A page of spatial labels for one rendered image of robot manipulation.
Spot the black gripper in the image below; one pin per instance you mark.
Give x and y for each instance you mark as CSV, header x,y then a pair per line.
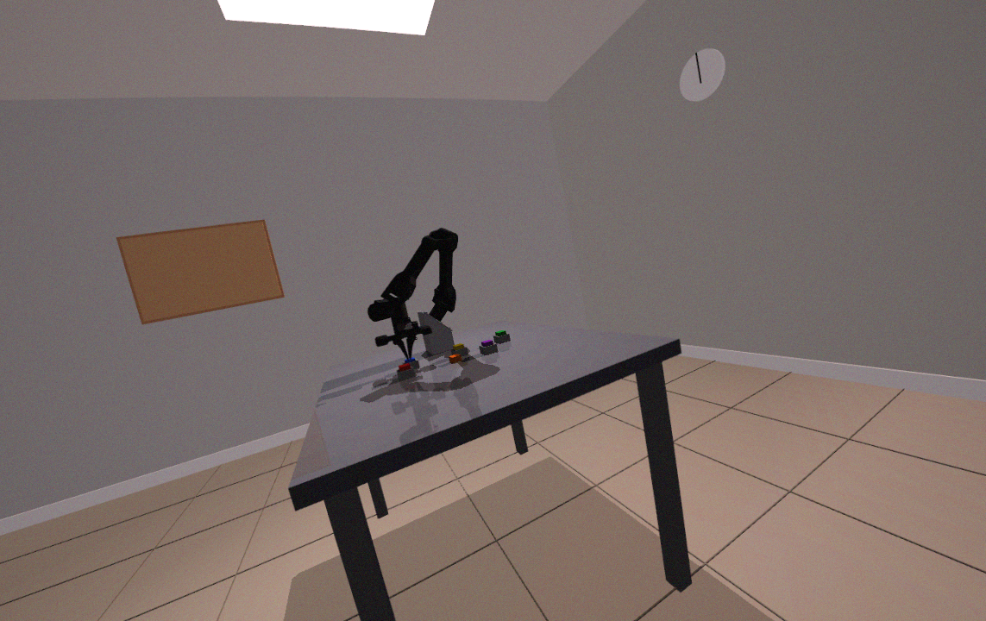
x,y
383,340

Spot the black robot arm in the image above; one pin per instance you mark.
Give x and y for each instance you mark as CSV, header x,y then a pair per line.
x,y
403,284

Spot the red button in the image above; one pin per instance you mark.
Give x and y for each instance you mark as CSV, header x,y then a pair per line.
x,y
405,372

